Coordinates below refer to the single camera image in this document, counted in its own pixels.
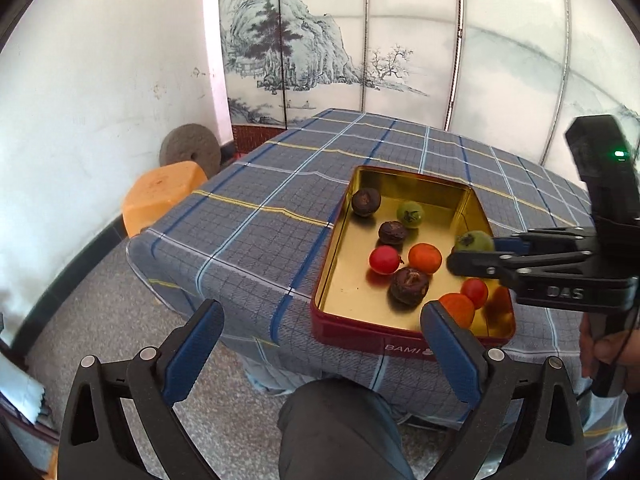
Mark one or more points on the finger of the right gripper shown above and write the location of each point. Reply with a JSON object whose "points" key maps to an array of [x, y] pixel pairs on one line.
{"points": [[511, 268]]}

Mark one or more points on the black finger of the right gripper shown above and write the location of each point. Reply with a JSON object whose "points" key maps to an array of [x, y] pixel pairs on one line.
{"points": [[548, 241]]}

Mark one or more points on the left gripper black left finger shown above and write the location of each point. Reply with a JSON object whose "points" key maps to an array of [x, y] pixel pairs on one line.
{"points": [[96, 441]]}

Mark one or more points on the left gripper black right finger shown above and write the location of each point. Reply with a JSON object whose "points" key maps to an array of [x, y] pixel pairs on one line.
{"points": [[547, 440]]}

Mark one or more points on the green round fruit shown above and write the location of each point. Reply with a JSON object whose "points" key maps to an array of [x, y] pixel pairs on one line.
{"points": [[474, 241]]}

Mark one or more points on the dark brown mangosteen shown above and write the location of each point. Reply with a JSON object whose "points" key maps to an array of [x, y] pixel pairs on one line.
{"points": [[392, 233], [409, 286], [366, 202]]}

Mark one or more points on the person's right hand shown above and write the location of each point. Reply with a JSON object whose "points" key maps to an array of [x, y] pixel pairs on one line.
{"points": [[625, 346]]}

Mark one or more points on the small red tomato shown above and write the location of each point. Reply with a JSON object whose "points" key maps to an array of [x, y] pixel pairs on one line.
{"points": [[476, 291], [385, 260]]}

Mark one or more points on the orange tangerine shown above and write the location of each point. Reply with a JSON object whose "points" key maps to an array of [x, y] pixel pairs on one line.
{"points": [[459, 307], [425, 258]]}

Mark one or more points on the white cloth on chair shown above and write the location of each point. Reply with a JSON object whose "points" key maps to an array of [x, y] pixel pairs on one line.
{"points": [[21, 390]]}

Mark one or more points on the red gold toffee tin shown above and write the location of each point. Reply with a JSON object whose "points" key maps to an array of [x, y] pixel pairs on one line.
{"points": [[352, 308]]}

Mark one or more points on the person's dark trouser knee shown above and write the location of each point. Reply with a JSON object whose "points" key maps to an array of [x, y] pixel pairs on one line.
{"points": [[334, 429]]}

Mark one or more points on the painted folding screen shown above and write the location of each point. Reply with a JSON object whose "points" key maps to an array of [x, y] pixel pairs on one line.
{"points": [[513, 74]]}

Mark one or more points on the grey plaid tablecloth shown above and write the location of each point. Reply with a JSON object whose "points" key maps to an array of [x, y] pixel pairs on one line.
{"points": [[254, 236]]}

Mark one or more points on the orange plastic stool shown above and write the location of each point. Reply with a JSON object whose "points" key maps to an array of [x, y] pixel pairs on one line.
{"points": [[157, 191]]}

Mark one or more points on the round stone millstone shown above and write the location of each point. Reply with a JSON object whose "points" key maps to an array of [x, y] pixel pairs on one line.
{"points": [[192, 143]]}

